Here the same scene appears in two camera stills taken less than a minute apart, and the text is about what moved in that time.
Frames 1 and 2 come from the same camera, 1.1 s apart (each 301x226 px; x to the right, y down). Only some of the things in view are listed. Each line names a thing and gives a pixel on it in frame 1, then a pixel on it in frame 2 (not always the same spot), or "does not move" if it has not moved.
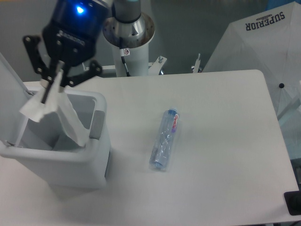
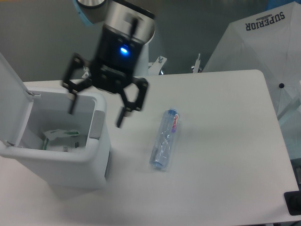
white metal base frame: x=155 y=68 does not move
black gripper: x=71 y=36 -> x=116 y=59
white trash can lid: x=13 y=95 does not move
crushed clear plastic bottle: x=160 y=151 does not move
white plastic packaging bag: x=56 y=101 -> x=51 y=134
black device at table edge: x=293 y=200 does not move
